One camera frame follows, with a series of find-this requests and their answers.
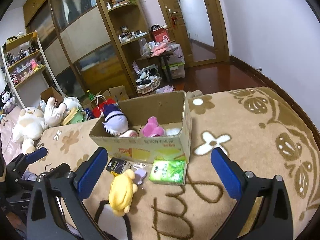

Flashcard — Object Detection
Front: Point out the white storage bin green lid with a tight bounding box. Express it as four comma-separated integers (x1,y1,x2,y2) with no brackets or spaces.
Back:
166,43,185,79

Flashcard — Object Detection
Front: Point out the green tissue pack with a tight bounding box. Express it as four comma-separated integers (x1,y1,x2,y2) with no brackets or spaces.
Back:
149,160,187,185

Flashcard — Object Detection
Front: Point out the red paper shopping bag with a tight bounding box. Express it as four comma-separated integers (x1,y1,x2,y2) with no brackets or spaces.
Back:
92,95,116,118

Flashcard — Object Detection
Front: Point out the yellow plush toy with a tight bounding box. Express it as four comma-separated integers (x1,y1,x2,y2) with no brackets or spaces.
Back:
108,169,138,217

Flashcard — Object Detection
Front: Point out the wicker basket with items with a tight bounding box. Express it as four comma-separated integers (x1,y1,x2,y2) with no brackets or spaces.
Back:
136,73,162,95

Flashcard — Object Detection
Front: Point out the green glass bottle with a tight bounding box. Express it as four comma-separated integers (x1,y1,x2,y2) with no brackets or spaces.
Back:
87,89,94,101

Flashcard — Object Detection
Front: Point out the white bunny plush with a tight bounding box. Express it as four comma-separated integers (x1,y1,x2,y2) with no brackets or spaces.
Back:
44,97,67,127

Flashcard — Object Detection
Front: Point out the green yellow plush bag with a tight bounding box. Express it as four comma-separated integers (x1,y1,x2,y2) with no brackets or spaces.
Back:
61,107,84,126

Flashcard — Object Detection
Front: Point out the black face product box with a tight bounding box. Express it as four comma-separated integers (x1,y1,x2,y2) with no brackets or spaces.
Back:
106,157,131,177

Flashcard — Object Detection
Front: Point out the purple haired plush doll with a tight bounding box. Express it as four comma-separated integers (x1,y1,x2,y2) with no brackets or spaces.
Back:
102,104,129,135

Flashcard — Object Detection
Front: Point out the wooden wardrobe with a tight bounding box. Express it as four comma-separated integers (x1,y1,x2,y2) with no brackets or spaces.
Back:
23,0,150,98

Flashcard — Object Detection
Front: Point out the small black side table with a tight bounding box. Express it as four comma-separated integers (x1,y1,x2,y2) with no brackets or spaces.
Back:
137,48,177,82

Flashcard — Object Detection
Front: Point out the beige slipper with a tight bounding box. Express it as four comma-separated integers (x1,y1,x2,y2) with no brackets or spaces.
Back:
186,90,203,99

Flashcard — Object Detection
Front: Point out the white duck plush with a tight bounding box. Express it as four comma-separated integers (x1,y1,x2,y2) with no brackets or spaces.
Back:
12,107,49,154

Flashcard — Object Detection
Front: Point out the red box white logo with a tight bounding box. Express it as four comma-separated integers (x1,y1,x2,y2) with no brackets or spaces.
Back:
152,27,170,43

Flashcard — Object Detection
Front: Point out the lilac soap in wrapper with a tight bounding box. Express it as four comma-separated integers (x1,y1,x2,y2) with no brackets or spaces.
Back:
133,168,147,185

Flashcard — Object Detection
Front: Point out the white fluffy plush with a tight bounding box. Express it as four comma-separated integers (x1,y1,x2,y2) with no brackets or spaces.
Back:
165,128,181,137

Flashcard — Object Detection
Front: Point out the white wooden toy shelf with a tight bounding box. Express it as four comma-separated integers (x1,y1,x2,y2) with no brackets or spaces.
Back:
1,31,64,108

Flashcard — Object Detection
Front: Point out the pink swirl roll plush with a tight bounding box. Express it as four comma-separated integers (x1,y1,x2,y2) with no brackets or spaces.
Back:
119,130,138,138

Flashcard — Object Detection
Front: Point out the pink plush bear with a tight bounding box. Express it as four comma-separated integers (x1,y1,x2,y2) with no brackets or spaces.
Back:
140,116,165,137

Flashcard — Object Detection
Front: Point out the cardboard box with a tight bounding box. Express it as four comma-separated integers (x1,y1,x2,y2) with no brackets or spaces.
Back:
89,91,192,163

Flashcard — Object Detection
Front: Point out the wooden door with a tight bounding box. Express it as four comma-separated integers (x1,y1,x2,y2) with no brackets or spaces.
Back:
158,0,194,67

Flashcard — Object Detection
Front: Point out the kuromi plush doll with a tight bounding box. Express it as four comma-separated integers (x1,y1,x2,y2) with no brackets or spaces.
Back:
1,83,16,114

